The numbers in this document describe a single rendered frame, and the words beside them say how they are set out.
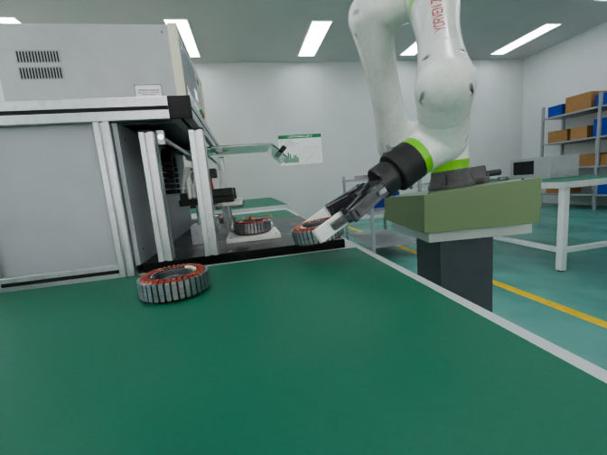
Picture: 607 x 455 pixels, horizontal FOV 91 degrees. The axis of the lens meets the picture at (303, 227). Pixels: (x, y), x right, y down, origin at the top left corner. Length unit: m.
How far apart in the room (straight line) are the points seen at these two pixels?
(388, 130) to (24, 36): 0.97
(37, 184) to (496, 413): 0.80
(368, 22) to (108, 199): 0.80
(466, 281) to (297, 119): 5.66
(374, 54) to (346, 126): 5.69
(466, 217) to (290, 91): 5.85
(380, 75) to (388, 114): 0.12
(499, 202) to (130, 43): 1.03
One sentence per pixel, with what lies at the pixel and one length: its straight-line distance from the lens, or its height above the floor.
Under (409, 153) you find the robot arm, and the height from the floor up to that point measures 0.96.
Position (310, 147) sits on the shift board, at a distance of 6.41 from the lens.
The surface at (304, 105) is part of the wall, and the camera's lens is 6.55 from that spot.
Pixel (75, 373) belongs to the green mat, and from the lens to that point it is 0.40.
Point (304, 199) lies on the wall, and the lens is 6.34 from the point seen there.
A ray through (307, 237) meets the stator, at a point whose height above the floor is 0.81.
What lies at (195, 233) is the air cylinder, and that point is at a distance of 0.88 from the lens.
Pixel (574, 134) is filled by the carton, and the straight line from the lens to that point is 7.65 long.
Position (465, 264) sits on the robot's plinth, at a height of 0.61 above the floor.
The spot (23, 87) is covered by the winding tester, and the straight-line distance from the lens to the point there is 0.98.
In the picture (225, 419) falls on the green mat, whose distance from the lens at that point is 0.27.
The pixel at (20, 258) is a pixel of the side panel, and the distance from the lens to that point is 0.84.
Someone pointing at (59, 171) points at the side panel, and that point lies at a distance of 0.78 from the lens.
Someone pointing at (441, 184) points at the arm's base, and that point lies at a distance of 1.09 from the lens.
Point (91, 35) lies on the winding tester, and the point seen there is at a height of 1.29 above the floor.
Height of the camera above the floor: 0.92
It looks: 9 degrees down
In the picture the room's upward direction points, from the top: 5 degrees counter-clockwise
